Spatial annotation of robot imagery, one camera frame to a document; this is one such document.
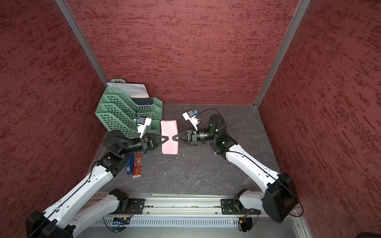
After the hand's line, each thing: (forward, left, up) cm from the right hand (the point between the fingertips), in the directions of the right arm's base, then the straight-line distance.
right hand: (174, 142), depth 61 cm
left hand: (0, +3, 0) cm, 3 cm away
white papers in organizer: (+44, +31, -8) cm, 55 cm away
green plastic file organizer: (+30, +40, -14) cm, 52 cm away
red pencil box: (+3, +26, -31) cm, 41 cm away
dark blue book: (+46, +31, -19) cm, 58 cm away
